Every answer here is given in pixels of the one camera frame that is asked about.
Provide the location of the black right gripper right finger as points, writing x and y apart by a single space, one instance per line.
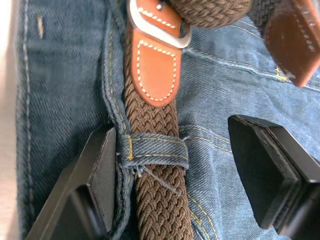
270 172

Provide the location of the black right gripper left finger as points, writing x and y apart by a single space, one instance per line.
82 185

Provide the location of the blue denim shorts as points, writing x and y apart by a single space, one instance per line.
225 100

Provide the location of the brown braided belt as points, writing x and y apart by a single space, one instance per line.
155 140

